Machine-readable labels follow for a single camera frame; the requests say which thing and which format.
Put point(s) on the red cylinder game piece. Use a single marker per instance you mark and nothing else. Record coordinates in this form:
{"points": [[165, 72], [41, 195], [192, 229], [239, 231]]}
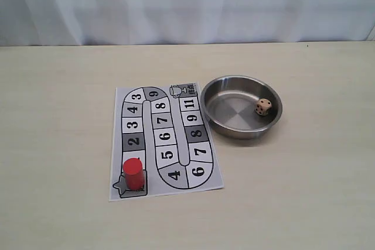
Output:
{"points": [[134, 173]]}

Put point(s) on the stainless steel round bowl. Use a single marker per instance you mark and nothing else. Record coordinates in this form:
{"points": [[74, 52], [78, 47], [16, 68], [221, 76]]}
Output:
{"points": [[229, 103]]}

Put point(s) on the white backdrop curtain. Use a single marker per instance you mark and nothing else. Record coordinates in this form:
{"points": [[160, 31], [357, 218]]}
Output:
{"points": [[97, 22]]}

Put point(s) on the paper number game board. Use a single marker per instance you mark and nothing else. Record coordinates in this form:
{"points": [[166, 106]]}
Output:
{"points": [[165, 128]]}

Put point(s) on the wooden die black pips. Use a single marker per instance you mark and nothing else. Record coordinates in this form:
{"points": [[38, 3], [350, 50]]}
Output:
{"points": [[263, 106]]}

